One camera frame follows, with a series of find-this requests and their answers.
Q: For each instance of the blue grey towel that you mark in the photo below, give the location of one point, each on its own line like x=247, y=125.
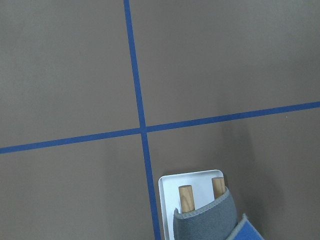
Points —
x=217, y=220

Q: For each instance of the white towel rack tray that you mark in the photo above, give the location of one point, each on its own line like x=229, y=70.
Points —
x=202, y=189

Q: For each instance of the wooden rack rod inner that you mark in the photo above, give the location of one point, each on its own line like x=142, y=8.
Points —
x=186, y=198

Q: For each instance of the wooden rack rod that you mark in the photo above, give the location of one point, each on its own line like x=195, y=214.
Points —
x=186, y=198
x=218, y=185

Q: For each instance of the wooden rack rod outer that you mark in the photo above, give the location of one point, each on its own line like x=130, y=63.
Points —
x=218, y=185

